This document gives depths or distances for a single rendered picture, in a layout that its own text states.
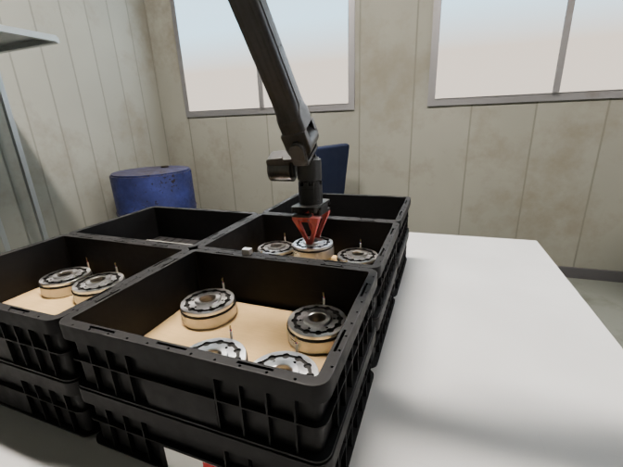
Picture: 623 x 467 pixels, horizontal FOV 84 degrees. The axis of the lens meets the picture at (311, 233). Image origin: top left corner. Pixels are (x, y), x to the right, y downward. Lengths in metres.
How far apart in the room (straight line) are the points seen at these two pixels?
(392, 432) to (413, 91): 2.47
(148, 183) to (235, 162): 0.95
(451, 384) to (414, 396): 0.08
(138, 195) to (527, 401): 2.45
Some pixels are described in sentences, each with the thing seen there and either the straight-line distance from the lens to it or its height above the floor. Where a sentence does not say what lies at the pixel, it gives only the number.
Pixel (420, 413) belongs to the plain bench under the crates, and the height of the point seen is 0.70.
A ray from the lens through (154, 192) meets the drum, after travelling 2.66.
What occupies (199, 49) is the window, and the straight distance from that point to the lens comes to 3.45.
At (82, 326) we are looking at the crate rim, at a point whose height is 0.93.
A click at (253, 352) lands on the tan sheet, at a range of 0.60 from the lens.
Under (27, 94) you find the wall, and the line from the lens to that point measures 2.95.
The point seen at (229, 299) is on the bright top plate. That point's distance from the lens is 0.69.
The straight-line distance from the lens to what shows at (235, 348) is 0.56.
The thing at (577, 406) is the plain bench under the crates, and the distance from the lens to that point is 0.80.
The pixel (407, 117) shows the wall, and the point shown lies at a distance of 2.82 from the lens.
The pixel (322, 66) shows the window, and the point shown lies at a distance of 2.95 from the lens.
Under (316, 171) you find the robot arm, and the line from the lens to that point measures 0.81.
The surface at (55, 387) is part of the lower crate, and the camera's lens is 0.70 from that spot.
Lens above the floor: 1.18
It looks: 18 degrees down
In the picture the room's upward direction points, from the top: 2 degrees counter-clockwise
